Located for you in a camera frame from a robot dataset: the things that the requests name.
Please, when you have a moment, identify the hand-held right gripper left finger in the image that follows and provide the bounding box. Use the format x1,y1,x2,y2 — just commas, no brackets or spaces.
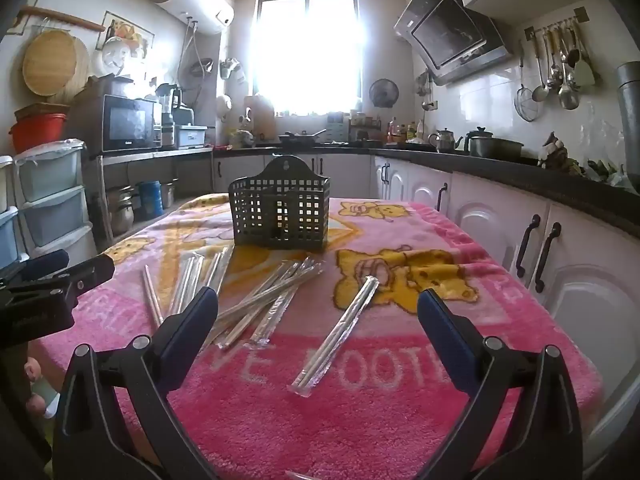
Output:
52,287,221,480

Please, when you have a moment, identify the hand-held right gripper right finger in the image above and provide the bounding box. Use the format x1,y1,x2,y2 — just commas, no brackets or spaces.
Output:
417,289,586,480

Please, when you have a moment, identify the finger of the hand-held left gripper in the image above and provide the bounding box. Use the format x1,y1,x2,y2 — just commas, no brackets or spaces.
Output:
20,249,70,282
49,255,116,307

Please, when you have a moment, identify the pile of chopsticks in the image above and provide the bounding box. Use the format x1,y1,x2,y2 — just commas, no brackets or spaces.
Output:
142,246,326,350

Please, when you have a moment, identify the dark grid utensil basket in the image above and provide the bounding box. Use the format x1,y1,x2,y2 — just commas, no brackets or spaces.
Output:
228,155,332,253

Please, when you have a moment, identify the person's left hand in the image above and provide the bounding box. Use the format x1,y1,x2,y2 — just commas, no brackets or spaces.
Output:
22,357,51,416

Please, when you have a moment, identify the grey plastic drawer tower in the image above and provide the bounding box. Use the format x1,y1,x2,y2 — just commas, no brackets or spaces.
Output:
14,139,97,261

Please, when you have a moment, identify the steel pot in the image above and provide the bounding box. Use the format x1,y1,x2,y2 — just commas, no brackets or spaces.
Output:
106,185,139,237

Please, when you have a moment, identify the blue canister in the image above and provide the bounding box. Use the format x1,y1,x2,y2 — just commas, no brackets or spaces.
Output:
138,180,164,221

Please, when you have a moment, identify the pink cartoon bear blanket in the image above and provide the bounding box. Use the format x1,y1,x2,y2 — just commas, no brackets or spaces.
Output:
37,192,603,480

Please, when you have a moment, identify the red plastic basin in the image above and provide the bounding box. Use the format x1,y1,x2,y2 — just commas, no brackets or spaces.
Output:
9,112,68,154

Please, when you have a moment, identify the stone shelf unit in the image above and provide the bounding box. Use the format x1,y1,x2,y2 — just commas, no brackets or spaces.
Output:
82,147,216,253

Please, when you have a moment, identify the black microwave oven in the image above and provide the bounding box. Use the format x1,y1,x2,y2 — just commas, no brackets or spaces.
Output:
101,94,162,154

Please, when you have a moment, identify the grey-blue plastic box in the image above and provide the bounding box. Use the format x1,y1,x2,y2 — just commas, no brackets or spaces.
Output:
175,125,208,150

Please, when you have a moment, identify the black kitchen countertop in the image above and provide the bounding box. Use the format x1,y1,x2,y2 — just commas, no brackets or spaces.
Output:
212,142,640,227

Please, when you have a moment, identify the countertop blender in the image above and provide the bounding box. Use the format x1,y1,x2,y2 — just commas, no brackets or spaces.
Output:
156,84,195,127

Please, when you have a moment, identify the steel basin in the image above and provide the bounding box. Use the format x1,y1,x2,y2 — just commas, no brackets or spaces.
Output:
470,138,524,162

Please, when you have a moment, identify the steel kettle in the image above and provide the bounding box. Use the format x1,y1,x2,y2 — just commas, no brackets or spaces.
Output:
429,128,464,153

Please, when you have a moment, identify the round bamboo board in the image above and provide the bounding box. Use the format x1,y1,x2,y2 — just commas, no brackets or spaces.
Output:
22,29,91,97

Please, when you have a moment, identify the dark kettle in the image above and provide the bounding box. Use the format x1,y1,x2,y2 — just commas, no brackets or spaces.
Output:
465,126,495,148

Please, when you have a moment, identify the row of condiment bottles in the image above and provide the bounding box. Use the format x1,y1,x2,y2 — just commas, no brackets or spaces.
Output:
386,117,427,144

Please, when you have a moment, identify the black wok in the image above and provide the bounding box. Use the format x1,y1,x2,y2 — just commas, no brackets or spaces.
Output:
277,130,328,149

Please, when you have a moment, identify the beige plastic jug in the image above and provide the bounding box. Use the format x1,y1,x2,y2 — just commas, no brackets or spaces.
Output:
244,94,277,142

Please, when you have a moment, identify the steel mesh strainer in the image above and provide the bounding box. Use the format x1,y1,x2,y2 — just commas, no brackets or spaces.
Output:
514,52,539,122

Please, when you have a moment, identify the wooden rolling pin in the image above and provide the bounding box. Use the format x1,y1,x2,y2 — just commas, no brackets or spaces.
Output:
19,6,107,32

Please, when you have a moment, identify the steel ladle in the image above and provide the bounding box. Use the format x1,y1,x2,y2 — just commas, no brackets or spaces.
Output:
531,42,551,103

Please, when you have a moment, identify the large steel serving spoon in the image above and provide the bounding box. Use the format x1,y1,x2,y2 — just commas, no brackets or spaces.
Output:
556,30,581,111

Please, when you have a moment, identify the bright kitchen window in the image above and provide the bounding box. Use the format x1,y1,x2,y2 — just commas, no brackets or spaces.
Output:
255,0,363,116

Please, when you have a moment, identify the pale green spatula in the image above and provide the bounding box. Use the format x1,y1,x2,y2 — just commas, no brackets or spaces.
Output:
571,21,597,87

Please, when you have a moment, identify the black range hood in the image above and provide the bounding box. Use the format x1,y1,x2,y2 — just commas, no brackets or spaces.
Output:
394,0,516,87

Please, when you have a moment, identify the fruit wall poster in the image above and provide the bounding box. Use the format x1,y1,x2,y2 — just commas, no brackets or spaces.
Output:
102,10,155,57

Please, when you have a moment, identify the grey exhaust duct pipe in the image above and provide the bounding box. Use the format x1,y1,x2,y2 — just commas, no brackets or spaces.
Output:
616,61,640,187

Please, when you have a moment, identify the wall utensil hook rail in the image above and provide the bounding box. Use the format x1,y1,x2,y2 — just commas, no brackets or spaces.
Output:
524,7,587,41

